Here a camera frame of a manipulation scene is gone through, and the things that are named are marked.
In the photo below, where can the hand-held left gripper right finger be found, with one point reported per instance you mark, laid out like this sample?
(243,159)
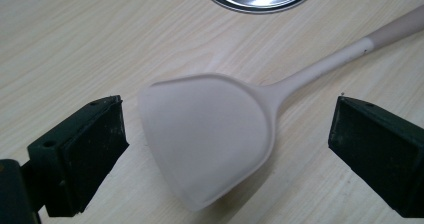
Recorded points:
(383,147)

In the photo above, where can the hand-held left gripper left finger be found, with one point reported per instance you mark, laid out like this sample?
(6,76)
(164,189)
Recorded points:
(83,157)

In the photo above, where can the white silicone spatula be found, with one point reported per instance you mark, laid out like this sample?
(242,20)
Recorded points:
(206,140)

